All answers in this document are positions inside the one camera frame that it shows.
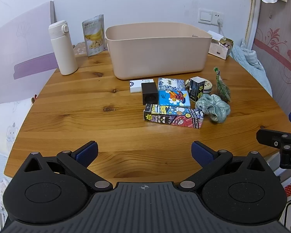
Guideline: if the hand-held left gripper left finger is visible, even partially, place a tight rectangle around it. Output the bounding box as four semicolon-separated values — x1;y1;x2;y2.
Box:
23;140;113;192

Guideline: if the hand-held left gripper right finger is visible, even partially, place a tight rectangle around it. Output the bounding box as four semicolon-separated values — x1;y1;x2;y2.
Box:
181;141;270;192

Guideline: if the pale green scrunchie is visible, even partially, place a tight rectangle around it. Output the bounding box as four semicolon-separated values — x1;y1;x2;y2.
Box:
195;94;231;123

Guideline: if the long cartoon character box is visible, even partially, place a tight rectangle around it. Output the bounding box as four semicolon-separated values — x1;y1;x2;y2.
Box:
143;103;205;129

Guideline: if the blue cartoon tissue pack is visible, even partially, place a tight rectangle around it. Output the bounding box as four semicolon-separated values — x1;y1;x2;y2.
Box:
158;90;191;109

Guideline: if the small cartoon character box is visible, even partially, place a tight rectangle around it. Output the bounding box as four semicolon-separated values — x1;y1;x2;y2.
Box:
189;76;205;102

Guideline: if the green bead bag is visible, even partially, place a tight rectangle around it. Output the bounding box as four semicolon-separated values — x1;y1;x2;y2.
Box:
213;66;231;102

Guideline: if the round metal tin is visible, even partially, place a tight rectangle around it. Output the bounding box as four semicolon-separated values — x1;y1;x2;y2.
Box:
202;80;215;94

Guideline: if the blue white patterned tissue pack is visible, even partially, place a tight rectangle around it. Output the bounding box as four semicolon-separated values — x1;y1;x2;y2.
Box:
158;77;186;91

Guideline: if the small white card box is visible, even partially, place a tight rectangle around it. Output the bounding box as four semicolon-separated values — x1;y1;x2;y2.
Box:
129;79;154;93

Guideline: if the beige plastic storage bin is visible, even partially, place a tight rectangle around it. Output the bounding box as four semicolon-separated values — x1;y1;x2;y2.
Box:
105;22;212;80

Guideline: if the small black box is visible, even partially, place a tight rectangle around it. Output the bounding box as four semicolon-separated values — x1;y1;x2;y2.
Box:
141;82;158;105

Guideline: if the printed bedding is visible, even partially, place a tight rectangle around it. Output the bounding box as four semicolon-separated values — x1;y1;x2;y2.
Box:
0;97;36;233

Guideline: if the white thermos bottle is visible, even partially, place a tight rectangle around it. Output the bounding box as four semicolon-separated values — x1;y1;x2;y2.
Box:
48;20;78;76

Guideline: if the banana chips pouch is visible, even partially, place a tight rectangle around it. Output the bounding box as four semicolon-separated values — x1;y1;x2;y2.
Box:
82;15;105;57

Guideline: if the pink headboard panel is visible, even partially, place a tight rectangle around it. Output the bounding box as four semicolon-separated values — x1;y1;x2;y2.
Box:
0;1;58;102

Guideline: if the cream door frame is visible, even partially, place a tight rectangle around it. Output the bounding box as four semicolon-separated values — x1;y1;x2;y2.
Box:
245;0;261;54

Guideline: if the white plug with cable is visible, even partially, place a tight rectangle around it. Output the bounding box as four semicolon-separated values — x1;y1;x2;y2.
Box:
216;18;227;39

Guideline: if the white wall switch socket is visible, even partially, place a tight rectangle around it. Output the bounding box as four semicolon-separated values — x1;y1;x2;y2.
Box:
198;8;225;25

